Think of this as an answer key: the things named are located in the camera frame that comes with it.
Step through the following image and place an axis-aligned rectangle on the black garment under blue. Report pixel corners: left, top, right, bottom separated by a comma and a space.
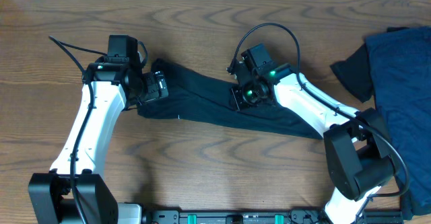
330, 44, 374, 103

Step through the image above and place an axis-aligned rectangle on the dark teal t-shirt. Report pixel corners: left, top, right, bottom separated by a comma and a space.
137, 59, 323, 139

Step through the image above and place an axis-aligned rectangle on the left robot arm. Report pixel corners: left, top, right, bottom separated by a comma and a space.
28, 63, 168, 223

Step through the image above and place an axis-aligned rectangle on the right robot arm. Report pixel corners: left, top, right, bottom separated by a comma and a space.
226, 56, 405, 223

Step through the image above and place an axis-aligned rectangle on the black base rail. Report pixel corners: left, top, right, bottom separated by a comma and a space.
117, 202, 404, 224

